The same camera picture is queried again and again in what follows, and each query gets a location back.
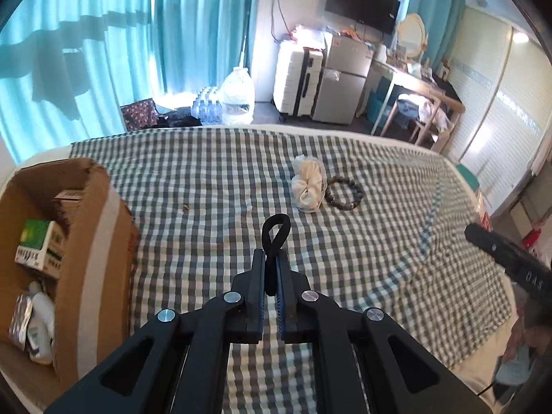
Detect long-handled broom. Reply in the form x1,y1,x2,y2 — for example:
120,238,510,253
238,0,252,70

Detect dark red patterned bag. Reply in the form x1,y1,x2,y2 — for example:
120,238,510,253
120,99,161,132

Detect red object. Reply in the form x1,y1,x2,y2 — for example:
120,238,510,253
521,228,542,252

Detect clothes on chair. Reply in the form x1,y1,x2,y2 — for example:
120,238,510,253
396,94,451,132

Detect light blue cloth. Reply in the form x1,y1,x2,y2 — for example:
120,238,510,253
494,347,538,391

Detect white oval mirror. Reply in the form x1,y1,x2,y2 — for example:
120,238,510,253
396,13,428,63

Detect silver fridge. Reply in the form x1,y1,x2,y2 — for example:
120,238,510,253
311,32,376,126

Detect large clear water jug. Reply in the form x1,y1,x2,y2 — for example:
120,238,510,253
220,67,255,127

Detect small white bottle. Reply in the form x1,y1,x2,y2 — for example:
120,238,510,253
27,282,56,365

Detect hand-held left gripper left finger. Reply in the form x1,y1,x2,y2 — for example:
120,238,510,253
43,248,266,414

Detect wooden desk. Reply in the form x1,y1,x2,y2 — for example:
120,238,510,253
366,58,466,136

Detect brown cardboard box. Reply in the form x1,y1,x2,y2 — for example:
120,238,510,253
0,157,139,393

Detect black cloth on table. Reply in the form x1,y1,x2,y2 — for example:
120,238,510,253
431,69,464,104

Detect teal curtain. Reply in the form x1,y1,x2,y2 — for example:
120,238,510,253
151,0,259,100
403,0,469,70
0,0,165,165

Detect white sliding wardrobe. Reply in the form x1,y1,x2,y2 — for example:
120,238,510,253
448,6,552,225

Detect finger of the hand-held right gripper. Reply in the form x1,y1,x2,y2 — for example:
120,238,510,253
464,223,518,274

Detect grey white checked blanket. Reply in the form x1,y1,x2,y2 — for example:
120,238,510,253
69,127,518,414

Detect black wall cable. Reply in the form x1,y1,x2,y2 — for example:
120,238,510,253
271,0,290,41

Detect black round object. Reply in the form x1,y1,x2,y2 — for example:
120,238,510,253
262,214,290,297

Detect teal lidded bin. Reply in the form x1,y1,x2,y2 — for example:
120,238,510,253
457,165,486,195

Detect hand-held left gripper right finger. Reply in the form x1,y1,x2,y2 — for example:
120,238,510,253
276,250,496,414

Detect green white medicine box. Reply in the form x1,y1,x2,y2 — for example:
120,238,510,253
14,219,67,277

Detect pack of water bottles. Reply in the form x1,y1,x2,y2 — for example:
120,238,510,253
190,87,225,124

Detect silver foil packet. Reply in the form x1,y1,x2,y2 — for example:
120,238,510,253
8,293,34,349

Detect clear plastic bag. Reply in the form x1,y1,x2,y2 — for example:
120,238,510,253
290,26,326,50

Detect black wall television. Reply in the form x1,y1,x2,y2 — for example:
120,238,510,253
324,0,401,35

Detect wooden chair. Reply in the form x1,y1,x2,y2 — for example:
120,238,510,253
407,92,458,151

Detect white suitcase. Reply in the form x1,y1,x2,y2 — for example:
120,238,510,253
273,42,325,122

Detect dark bead bracelet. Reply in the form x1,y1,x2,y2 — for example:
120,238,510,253
324,175,365,210

